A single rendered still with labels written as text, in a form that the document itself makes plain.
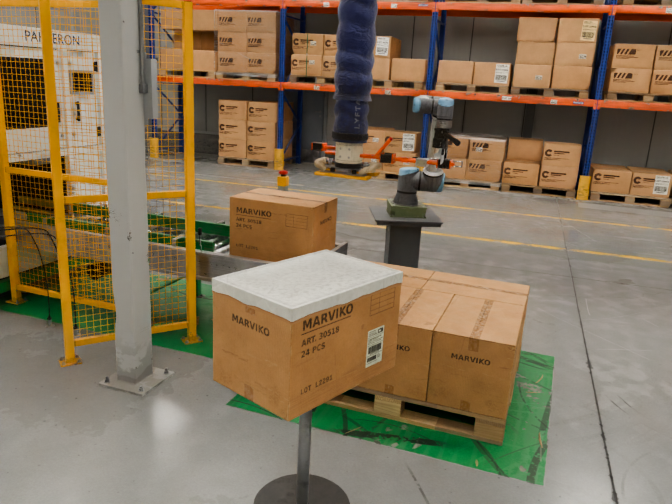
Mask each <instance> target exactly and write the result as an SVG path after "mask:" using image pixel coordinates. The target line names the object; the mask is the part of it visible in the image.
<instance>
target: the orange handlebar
mask: <svg viewBox="0 0 672 504"><path fill-rule="evenodd" d="M324 149H333V150H336V146H328V145H325V146H324ZM333 150H326V151H325V154H330V155H335V151H333ZM379 156H380V155H379ZM379 156H377V155H374V154H364V153H363V154H360V158H370V159H379ZM393 161H400V162H402V163H409V162H410V163H416V158H411V157H404V156H403V157H393ZM436 163H437V161H436V160H429V161H427V164H431V165H436Z"/></svg>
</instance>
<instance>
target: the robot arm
mask: <svg viewBox="0 0 672 504"><path fill-rule="evenodd" d="M453 108H454V99H451V98H449V97H438V96H426V95H420V96H418V97H416V98H414V100H413V112H414V113H424V114H432V123H431V131H430V139H429V147H428V155H427V159H429V158H433V159H441V160H440V165H441V164H442V163H443V161H444V158H446V159H447V152H448V139H449V140H450V141H452V142H453V143H454V144H455V145H456V146H459V145H460V144H461V142H460V140H458V139H456V138H455V137H454V136H452V135H451V134H450V133H448V132H447V131H450V128H452V118H453ZM444 181H445V173H443V170H442V169H441V168H436V165H429V166H428V167H424V168H423V171H419V168H417V167H403V168H401V169H400V170H399V174H398V185H397V193H396V195H395V197H394V199H393V202H394V203H396V204H400V205H418V198H417V191H426V192H435V193H436V192H441V191H442V190H443V186H444Z"/></svg>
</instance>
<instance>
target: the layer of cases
mask: <svg viewBox="0 0 672 504"><path fill-rule="evenodd" d="M368 262H371V263H375V264H378V265H382V266H385V267H389V268H392V269H396V270H399V271H402V272H403V279H402V285H401V296H400V308H399V320H398V332H397V344H396V355H395V366H394V367H392V368H390V369H388V370H386V371H384V372H382V373H380V374H378V375H376V376H375V377H373V378H371V379H369V380H367V381H365V382H363V383H361V384H359V385H357V387H361V388H366V389H370V390H375V391H379V392H384V393H388V394H392V395H397V396H401V397H406V398H410V399H414V400H419V401H423V402H428V403H432V404H436V405H441V406H445V407H450V408H454V409H459V410H463V411H467V412H472V413H476V414H481V415H485V416H489V417H494V418H498V419H503V420H505V418H506V414H507V409H508V405H509V400H510V395H511V391H512V386H513V381H514V377H515V372H516V368H517V363H518V358H519V354H520V349H521V345H522V338H523V331H524V324H525V317H526V310H527V303H528V296H529V289H530V286H528V285H521V284H515V283H508V282H502V281H496V280H489V279H483V278H476V277H470V276H463V275H457V274H450V273H444V272H437V271H431V270H424V269H418V268H411V267H405V266H399V265H392V264H386V263H379V262H373V261H368ZM426 400H427V401H426Z"/></svg>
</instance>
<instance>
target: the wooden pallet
mask: <svg viewBox="0 0 672 504"><path fill-rule="evenodd" d="M514 382H515V377H514V381H513V386H512V391H511V395H510V400H509V405H508V409H509V406H510V405H511V400H512V396H513V389H514ZM352 390H357V391H361V392H365V393H370V394H374V395H375V401H374V402H372V401H367V400H363V399H359V398H355V397H350V396H346V395H342V394H340V395H338V396H336V397H334V398H333V399H331V400H329V401H327V402H325V404H329V405H333V406H338V407H342V408H346V409H350V410H354V411H358V412H363V413H367V414H371V415H375V416H379V417H383V418H387V419H392V420H396V421H400V422H404V423H408V424H412V425H417V426H421V427H425V428H429V429H433V430H437V431H442V432H446V433H450V434H454V435H458V436H462V437H466V438H471V439H475V440H479V441H483V442H487V443H491V444H496V445H500V446H502V443H503V438H504V432H505V425H506V418H507V414H508V409H507V414H506V418H505V420H503V419H498V418H494V417H489V416H485V415H481V414H476V413H472V412H467V411H463V410H459V409H454V408H450V407H445V406H441V405H436V404H432V403H428V402H423V401H419V400H414V399H410V398H406V397H401V396H397V395H392V394H388V393H384V392H379V391H375V390H370V389H366V388H361V387H357V386H355V387H354V388H352ZM405 402H409V403H413V404H418V405H422V406H426V407H431V408H435V409H440V410H444V411H448V412H453V413H457V414H461V415H466V416H470V417H474V418H475V424H474V425H470V424H466V423H462V422H457V421H453V420H449V419H445V418H440V417H436V416H432V415H427V414H423V413H419V412H415V411H410V410H406V409H405Z"/></svg>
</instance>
